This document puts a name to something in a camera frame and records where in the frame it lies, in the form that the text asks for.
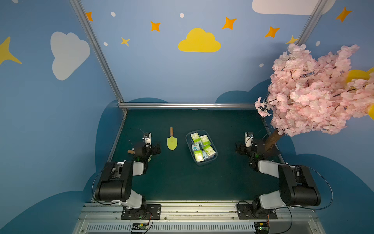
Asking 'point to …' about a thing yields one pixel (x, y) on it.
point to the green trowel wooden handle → (172, 142)
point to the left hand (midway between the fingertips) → (152, 140)
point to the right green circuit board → (261, 227)
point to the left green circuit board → (140, 226)
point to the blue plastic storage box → (201, 146)
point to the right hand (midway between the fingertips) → (245, 141)
